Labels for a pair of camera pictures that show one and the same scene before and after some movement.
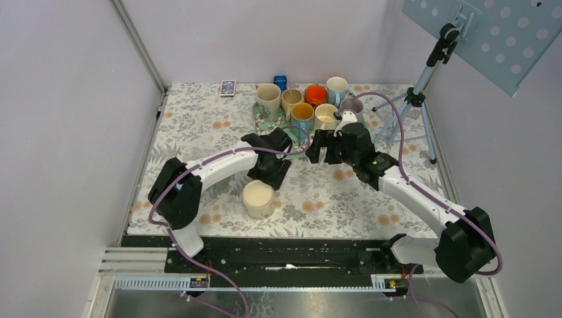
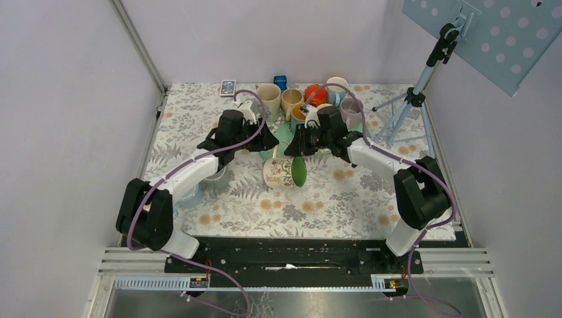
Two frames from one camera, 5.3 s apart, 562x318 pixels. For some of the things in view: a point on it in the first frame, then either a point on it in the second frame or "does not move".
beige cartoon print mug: x=259 y=199 -> x=283 y=172
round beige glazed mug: x=289 y=97 does not move
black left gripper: x=276 y=178 -> x=265 y=141
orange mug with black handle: x=315 y=95 does not move
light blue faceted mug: x=336 y=89 does not move
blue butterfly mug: x=302 y=120 does not move
